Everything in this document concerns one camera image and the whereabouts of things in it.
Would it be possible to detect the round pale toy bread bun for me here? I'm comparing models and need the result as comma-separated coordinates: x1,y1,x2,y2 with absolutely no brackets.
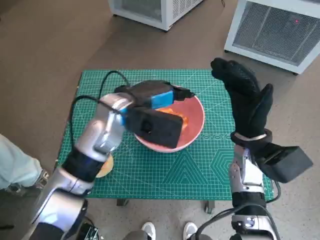
96,156,115,179

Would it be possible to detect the person's leg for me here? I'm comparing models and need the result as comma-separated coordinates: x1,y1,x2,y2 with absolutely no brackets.
0,133,43,190

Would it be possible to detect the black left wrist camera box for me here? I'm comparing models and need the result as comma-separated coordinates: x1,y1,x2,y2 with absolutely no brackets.
124,107,184,150

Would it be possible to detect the black right camera cable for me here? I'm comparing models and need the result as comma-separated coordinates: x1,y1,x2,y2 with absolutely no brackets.
264,179,282,203

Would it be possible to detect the white mesh cabinet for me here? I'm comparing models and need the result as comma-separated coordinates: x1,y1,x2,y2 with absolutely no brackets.
223,0,320,76
107,0,207,32

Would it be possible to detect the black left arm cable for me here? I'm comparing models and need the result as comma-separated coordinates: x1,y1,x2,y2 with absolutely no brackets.
68,95,126,151

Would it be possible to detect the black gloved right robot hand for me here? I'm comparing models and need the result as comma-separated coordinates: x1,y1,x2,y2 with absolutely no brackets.
210,57,274,141

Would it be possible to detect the white shoe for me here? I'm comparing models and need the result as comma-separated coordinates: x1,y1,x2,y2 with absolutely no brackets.
184,221,198,240
141,221,156,240

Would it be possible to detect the green cutting mat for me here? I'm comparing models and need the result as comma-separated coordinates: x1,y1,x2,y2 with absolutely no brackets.
56,69,273,201

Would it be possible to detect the black camera cable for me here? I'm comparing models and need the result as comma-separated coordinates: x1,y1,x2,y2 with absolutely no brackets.
264,179,282,203
99,71,132,101

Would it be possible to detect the pink bowl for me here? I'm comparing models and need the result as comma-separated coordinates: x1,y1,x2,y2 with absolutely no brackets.
133,84,206,154

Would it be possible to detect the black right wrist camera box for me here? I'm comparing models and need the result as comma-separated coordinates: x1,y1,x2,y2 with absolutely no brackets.
254,142,314,185

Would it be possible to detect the black box on floor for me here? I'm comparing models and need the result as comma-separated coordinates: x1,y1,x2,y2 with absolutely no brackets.
79,222,101,240

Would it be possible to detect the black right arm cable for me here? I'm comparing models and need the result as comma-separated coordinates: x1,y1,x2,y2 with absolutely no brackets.
196,203,277,240

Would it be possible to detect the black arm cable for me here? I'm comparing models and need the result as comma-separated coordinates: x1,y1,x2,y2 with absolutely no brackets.
196,203,277,240
68,95,126,151

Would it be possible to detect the black left camera cable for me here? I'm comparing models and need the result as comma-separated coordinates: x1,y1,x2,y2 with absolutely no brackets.
99,71,132,101

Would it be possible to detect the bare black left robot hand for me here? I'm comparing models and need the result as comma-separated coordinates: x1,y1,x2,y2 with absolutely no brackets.
113,79,197,111

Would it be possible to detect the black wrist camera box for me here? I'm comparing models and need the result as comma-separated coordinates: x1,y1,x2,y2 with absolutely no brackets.
124,107,184,150
254,142,314,185

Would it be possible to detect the orange toy bread roll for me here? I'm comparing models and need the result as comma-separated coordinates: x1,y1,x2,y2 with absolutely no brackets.
156,106,190,131

